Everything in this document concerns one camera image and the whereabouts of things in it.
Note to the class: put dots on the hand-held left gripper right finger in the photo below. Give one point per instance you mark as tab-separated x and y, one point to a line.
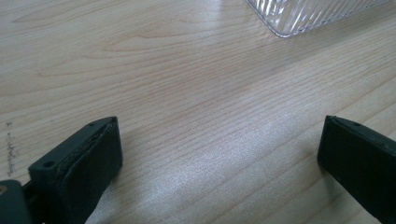
358	161

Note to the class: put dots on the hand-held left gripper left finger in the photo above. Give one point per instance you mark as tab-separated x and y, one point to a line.
84	168

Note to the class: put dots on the clear ribbed plastic container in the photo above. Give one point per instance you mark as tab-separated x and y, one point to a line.
305	14

